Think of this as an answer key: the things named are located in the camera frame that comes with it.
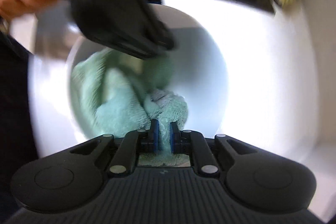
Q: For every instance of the white patterned ceramic bowl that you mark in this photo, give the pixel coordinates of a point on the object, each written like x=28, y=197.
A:
x=199, y=70

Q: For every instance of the green microfiber cloth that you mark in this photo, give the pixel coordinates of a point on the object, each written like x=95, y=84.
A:
x=117, y=93

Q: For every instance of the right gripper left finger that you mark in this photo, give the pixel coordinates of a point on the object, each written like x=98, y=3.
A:
x=153, y=134

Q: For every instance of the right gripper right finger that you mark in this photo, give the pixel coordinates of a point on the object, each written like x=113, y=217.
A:
x=175, y=138

